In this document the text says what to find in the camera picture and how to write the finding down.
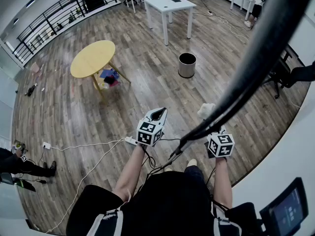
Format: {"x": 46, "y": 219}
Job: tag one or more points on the person's black shirt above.
{"x": 167, "y": 205}

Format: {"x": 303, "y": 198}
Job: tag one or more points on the colourful items under table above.
{"x": 112, "y": 81}

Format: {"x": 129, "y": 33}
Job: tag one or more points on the black panel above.
{"x": 94, "y": 1}

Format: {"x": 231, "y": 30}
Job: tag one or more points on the person's left shoe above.
{"x": 168, "y": 169}

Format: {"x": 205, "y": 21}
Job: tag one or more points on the white power strip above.
{"x": 131, "y": 140}

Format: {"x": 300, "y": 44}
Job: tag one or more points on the pink floor item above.
{"x": 35, "y": 67}

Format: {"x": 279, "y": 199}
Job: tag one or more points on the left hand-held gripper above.
{"x": 147, "y": 134}

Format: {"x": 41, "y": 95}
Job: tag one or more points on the black metal railing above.
{"x": 49, "y": 18}

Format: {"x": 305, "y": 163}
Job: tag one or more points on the black floor item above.
{"x": 30, "y": 90}

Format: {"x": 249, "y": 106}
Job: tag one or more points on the metal trash bin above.
{"x": 187, "y": 70}

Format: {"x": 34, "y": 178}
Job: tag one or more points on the black office chair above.
{"x": 280, "y": 72}

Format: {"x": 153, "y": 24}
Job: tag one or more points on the white plug adapter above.
{"x": 46, "y": 145}

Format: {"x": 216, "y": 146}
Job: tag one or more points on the white cloth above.
{"x": 205, "y": 109}

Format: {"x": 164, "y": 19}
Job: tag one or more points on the black phone with screen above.
{"x": 288, "y": 210}

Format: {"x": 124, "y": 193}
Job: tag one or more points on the person's left forearm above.
{"x": 130, "y": 168}

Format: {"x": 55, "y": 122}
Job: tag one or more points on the person's right forearm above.
{"x": 222, "y": 181}

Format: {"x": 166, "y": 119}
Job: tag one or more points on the person's right leg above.
{"x": 194, "y": 174}

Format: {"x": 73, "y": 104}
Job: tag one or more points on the pale plastic bag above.
{"x": 103, "y": 85}

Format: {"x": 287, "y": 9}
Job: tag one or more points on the large white table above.
{"x": 169, "y": 5}

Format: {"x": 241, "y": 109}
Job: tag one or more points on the person's shoe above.
{"x": 168, "y": 169}
{"x": 192, "y": 162}

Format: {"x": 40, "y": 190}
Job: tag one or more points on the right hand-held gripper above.
{"x": 221, "y": 145}

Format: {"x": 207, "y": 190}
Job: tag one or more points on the blue packet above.
{"x": 107, "y": 72}

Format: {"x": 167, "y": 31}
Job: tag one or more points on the round yellow table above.
{"x": 93, "y": 58}

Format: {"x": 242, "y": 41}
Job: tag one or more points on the person's right shoe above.
{"x": 192, "y": 162}

